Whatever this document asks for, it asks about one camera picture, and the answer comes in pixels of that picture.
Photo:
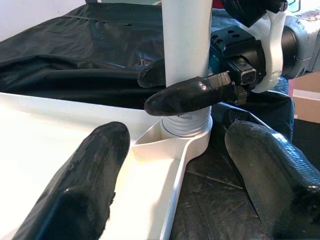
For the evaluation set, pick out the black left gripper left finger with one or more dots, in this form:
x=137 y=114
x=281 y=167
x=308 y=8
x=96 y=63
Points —
x=80 y=190

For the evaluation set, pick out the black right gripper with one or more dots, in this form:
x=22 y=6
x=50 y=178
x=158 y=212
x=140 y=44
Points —
x=240 y=47

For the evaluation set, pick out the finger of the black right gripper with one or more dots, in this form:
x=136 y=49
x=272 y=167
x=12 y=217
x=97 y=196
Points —
x=152 y=75

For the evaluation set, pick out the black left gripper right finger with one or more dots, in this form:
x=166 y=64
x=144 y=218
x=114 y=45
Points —
x=280 y=180

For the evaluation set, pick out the white plastic table leg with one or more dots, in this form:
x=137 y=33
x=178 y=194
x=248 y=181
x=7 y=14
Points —
x=185 y=37

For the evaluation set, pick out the white plastic table top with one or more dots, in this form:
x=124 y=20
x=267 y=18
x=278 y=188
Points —
x=37 y=130

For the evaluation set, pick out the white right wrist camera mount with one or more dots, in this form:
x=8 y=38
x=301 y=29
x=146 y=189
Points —
x=275 y=50

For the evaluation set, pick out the brown board white frame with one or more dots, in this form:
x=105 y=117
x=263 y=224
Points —
x=307 y=82

